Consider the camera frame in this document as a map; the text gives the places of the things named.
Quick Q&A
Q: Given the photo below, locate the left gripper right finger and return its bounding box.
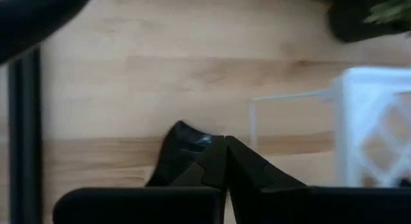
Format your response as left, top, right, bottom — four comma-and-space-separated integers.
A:
225, 136, 411, 224

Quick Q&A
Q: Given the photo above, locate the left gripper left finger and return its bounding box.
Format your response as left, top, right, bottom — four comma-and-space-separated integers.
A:
53, 135, 228, 224

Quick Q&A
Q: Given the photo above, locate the black wavy mini plate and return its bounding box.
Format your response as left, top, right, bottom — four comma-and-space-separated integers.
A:
144, 120, 214, 188

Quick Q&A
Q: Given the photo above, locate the green potted plant black pot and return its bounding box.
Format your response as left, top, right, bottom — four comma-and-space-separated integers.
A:
326, 0, 411, 44

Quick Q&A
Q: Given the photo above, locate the white wire rack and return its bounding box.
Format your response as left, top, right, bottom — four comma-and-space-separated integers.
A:
249, 65, 411, 189

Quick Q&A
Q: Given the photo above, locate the black aluminium table frame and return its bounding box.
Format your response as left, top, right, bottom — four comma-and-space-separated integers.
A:
6, 46, 44, 224

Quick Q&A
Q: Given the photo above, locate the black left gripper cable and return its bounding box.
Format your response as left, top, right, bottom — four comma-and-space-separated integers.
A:
0, 0, 98, 67

